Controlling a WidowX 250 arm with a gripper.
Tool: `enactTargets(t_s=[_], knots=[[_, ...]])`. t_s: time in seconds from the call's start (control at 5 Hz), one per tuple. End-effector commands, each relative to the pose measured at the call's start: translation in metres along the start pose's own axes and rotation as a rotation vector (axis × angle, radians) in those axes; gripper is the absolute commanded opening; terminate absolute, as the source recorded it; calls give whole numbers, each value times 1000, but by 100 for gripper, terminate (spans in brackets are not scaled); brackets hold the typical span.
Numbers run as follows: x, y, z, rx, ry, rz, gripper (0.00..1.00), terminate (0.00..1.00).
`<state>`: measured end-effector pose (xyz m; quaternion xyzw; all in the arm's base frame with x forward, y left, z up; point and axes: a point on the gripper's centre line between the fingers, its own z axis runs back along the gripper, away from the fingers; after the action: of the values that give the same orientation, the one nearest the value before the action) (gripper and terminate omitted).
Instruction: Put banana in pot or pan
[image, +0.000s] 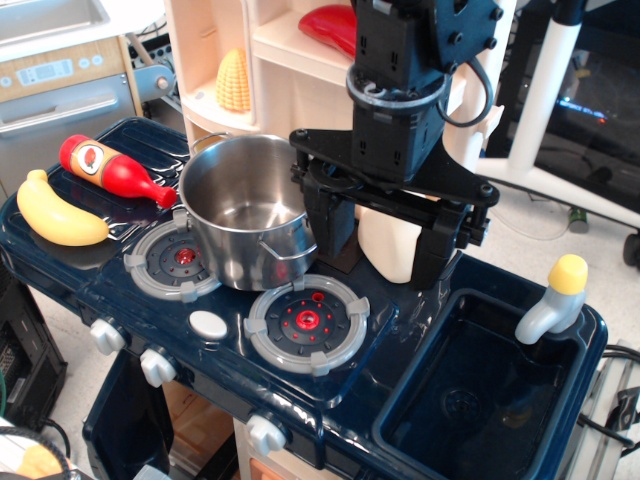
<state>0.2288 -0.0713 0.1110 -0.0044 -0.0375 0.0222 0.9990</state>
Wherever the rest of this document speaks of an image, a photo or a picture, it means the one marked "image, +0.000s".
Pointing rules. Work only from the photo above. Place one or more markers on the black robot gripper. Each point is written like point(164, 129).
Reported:
point(393, 160)

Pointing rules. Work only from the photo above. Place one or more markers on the yellow toy banana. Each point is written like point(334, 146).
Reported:
point(53, 218)

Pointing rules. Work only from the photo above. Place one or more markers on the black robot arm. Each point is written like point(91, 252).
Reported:
point(408, 51)

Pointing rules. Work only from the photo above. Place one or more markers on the stainless steel pot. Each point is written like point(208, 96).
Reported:
point(246, 214)

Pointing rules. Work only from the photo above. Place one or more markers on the cream toy detergent jug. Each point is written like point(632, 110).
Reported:
point(389, 244)

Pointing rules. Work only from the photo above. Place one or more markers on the right grey toy burner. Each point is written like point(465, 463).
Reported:
point(309, 327)

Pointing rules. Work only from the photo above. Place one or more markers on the grey toy burner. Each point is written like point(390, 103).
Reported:
point(309, 327)
point(166, 263)

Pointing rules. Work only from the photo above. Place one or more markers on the white pipe stand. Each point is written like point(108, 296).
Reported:
point(517, 169)

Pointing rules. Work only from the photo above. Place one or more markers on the dark blue toy kitchen counter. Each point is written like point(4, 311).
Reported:
point(440, 389)

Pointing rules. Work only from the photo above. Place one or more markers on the grey yellow toy faucet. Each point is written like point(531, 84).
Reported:
point(561, 303)

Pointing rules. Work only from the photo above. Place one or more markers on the green can on floor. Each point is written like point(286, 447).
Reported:
point(578, 221)

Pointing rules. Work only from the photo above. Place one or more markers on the grey oval button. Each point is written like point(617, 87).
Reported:
point(208, 325)

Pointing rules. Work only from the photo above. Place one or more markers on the red toy chili pepper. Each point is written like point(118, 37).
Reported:
point(332, 25)

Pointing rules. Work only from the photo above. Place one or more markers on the yellow toy corn cob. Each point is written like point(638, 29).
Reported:
point(232, 83)

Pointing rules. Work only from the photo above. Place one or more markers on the left grey toy burner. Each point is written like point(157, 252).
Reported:
point(166, 263)

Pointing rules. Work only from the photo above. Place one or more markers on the right white stove knob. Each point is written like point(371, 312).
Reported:
point(265, 437)

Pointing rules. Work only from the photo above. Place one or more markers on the white stove knob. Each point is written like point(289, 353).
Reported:
point(265, 437)
point(106, 337)
point(156, 368)

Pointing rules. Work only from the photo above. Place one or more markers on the black caster wheel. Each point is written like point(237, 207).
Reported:
point(631, 250)

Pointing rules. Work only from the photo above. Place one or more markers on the cream toy kitchen shelf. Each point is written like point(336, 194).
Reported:
point(296, 81)

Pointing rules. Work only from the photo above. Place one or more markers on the middle white stove knob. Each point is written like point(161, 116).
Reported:
point(156, 368)

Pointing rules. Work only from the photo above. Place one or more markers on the red toy ketchup bottle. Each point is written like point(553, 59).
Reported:
point(111, 170)

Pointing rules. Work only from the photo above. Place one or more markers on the left white stove knob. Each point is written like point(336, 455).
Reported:
point(106, 337)

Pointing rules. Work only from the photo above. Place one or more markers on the grey toy dishwasher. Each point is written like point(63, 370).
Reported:
point(55, 81)

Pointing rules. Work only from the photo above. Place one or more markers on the black computer case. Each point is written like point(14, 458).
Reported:
point(32, 367)

